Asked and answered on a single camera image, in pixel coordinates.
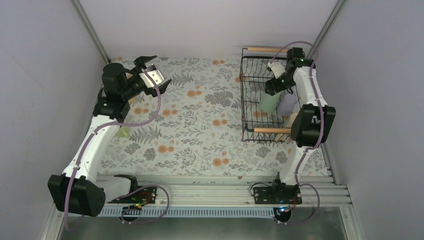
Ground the green plastic tumbler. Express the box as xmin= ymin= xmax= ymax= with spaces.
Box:
xmin=259 ymin=92 xmax=281 ymax=114

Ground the black wire dish rack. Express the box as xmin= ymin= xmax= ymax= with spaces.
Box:
xmin=239 ymin=47 xmax=301 ymax=142

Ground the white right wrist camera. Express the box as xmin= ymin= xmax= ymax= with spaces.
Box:
xmin=267 ymin=61 xmax=286 ymax=79

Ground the aluminium rail base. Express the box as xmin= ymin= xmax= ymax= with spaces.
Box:
xmin=52 ymin=168 xmax=353 ymax=208

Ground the cream illustrated mug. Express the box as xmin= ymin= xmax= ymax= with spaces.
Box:
xmin=283 ymin=112 xmax=298 ymax=128

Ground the floral patterned table mat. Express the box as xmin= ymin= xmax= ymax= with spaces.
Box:
xmin=96 ymin=56 xmax=329 ymax=178

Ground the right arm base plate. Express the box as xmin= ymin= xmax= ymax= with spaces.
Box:
xmin=253 ymin=185 xmax=303 ymax=205

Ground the lavender plastic tumbler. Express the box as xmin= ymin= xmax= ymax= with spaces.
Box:
xmin=276 ymin=93 xmax=297 ymax=116

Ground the aluminium corner frame post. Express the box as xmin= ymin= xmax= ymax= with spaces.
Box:
xmin=71 ymin=0 xmax=111 ymax=64

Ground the light green mug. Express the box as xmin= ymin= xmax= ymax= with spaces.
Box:
xmin=115 ymin=126 xmax=130 ymax=138

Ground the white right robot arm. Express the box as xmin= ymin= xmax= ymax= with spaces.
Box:
xmin=264 ymin=47 xmax=336 ymax=185

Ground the yellow mug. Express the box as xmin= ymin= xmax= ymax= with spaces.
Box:
xmin=126 ymin=73 xmax=137 ymax=106

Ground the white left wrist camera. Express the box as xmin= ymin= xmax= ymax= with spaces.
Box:
xmin=139 ymin=64 xmax=169 ymax=88

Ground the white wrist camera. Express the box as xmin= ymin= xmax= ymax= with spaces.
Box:
xmin=267 ymin=61 xmax=286 ymax=79
xmin=139 ymin=64 xmax=169 ymax=88

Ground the right aluminium corner post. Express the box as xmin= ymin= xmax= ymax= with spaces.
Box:
xmin=313 ymin=0 xmax=347 ymax=48

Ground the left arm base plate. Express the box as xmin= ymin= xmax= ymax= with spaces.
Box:
xmin=109 ymin=187 xmax=157 ymax=205

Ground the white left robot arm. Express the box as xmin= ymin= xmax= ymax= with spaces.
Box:
xmin=47 ymin=55 xmax=171 ymax=217

